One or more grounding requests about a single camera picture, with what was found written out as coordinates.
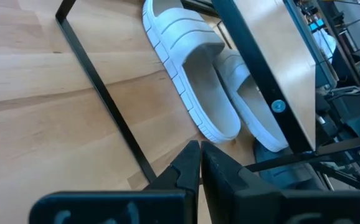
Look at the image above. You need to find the grey slide sandal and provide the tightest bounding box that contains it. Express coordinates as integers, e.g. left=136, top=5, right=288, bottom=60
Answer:
left=212, top=48, right=290, bottom=153
left=141, top=0, right=242, bottom=144

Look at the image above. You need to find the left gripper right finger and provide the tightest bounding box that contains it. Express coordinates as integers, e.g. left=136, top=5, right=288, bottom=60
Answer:
left=201, top=141, right=360, bottom=224

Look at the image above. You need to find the wooden shelf black metal frame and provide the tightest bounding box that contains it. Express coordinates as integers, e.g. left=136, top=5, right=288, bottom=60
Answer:
left=55, top=0, right=360, bottom=191

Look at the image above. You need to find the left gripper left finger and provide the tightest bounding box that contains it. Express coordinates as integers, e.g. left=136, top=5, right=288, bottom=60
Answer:
left=29, top=139, right=201, bottom=224

